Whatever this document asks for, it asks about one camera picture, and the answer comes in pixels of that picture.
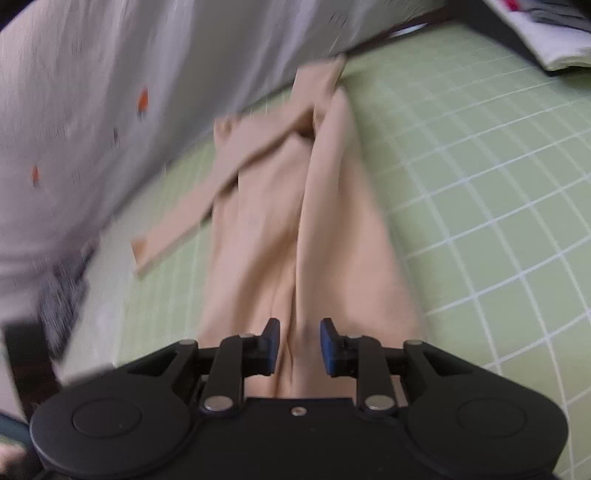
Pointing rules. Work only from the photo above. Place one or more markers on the green checked bed sheet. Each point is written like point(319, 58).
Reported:
point(461, 184)

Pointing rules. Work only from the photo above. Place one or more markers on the beige garment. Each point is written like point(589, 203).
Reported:
point(277, 207)

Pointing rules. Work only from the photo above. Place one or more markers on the white printed cloth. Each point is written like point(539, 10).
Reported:
point(545, 41)

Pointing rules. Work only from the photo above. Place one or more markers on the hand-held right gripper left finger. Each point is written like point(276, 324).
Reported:
point(273, 346)

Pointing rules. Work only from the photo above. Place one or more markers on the dark patterned cloth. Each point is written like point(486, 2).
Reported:
point(64, 295)

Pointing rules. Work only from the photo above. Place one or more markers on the grey printed quilt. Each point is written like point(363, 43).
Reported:
point(69, 138)

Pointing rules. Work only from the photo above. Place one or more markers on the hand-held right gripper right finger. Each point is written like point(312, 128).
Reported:
point(327, 346)

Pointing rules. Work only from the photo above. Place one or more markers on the dark brown strip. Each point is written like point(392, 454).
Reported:
point(415, 25)

